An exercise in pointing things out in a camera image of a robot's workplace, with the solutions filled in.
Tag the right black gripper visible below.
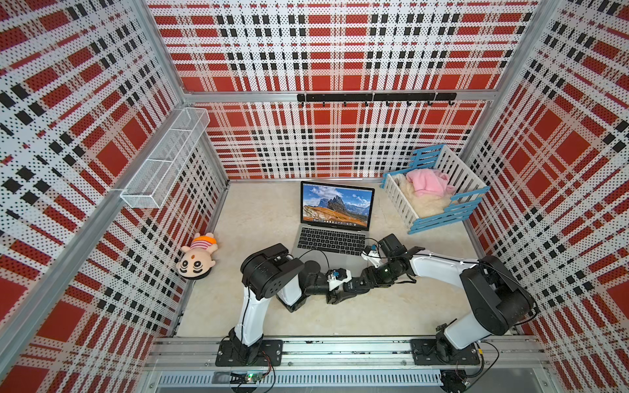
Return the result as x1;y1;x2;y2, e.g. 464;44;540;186
355;259;400;288

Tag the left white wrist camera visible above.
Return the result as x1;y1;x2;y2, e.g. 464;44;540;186
326;268;352;292

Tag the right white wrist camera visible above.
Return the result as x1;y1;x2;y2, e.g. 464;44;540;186
360;247;388;269

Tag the white blue slatted crate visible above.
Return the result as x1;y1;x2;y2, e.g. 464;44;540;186
381;145;490;234

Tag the orange plush doll toy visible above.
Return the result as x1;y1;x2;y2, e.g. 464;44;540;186
175;233;218;280

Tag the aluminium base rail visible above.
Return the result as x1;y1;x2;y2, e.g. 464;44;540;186
139;336;561;392

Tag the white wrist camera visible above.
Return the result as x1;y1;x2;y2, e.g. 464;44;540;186
360;247;388;269
326;268;352;292

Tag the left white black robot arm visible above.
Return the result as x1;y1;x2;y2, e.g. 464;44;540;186
216;243;354;370

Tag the silver open laptop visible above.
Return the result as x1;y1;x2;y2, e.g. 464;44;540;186
293;181;375;268

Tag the cream fluffy cloth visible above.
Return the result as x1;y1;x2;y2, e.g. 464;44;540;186
392;174;452;218

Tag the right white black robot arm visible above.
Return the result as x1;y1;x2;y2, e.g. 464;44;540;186
342;234;535;365

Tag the white wire mesh shelf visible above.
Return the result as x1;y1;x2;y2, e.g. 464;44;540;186
121;107;209;209

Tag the black wall hook rail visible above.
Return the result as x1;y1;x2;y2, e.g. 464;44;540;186
296;92;458;104

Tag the pink cloth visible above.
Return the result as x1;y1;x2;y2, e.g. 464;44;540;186
406;169;455;197

